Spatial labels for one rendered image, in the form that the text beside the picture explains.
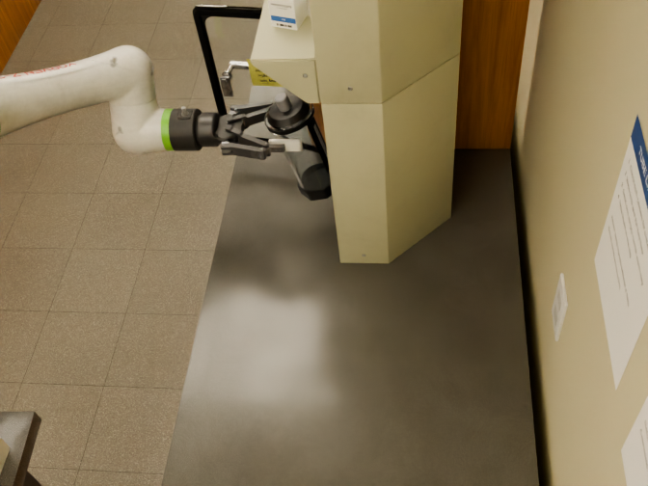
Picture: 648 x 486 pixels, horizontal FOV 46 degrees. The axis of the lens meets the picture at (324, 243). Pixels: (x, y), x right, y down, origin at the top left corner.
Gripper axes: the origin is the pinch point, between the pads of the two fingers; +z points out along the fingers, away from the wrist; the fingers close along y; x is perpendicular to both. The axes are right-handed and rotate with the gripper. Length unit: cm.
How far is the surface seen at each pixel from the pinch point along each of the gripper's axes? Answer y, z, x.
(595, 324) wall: -59, 52, -16
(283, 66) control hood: -15.4, 3.3, -28.8
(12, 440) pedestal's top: -61, -53, 27
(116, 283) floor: 45, -89, 121
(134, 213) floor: 81, -90, 121
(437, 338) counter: -35, 31, 27
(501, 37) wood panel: 21.5, 44.5, -7.1
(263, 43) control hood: -10.8, -0.5, -30.1
